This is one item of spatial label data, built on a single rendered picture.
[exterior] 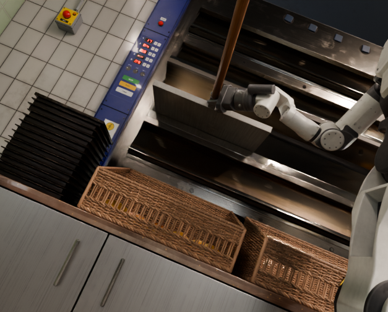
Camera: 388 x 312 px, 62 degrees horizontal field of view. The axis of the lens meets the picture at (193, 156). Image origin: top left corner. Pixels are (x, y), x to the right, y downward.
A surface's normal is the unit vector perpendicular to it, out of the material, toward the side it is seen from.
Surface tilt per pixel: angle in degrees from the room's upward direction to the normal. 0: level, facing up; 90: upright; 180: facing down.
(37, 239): 90
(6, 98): 90
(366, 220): 90
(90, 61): 90
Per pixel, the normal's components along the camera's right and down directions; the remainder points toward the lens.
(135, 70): 0.07, -0.28
